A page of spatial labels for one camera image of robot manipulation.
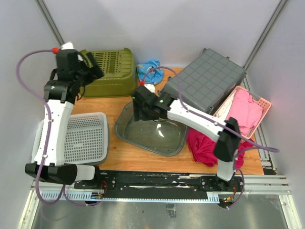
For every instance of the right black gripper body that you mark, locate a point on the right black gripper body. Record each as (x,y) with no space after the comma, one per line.
(155,118)

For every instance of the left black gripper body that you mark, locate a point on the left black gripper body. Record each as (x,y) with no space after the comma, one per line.
(85,75)

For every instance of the olive green plastic basin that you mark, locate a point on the olive green plastic basin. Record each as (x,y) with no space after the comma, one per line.
(120,76)

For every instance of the clear blue plastic tub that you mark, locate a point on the clear blue plastic tub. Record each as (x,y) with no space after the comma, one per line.
(163,137)

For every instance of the white perforated plastic basket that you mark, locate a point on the white perforated plastic basket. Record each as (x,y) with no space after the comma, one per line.
(84,141)

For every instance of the large grey plastic bin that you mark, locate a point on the large grey plastic bin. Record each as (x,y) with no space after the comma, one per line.
(207,81)

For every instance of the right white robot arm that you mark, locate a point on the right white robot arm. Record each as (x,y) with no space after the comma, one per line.
(225,133)

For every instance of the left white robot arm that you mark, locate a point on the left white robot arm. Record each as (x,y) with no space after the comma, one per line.
(59,98)

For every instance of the blue patterned cloth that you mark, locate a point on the blue patterned cloth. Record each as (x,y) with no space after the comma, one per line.
(148,72)

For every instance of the magenta cloth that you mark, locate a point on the magenta cloth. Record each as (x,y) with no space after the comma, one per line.
(201,148)

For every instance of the light pink cloth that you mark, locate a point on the light pink cloth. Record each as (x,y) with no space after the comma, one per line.
(245,111)

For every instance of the pink plastic basket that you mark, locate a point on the pink plastic basket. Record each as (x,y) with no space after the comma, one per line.
(224,108)

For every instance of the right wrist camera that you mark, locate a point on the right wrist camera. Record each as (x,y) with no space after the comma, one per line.
(149,86)

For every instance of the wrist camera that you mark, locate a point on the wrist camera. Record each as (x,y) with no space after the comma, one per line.
(67,46)
(149,86)

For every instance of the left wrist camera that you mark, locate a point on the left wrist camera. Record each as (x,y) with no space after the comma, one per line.
(67,46)

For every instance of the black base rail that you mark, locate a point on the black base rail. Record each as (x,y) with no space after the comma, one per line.
(129,184)

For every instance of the aluminium cable duct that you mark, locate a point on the aluminium cable duct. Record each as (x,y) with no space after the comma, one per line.
(90,196)

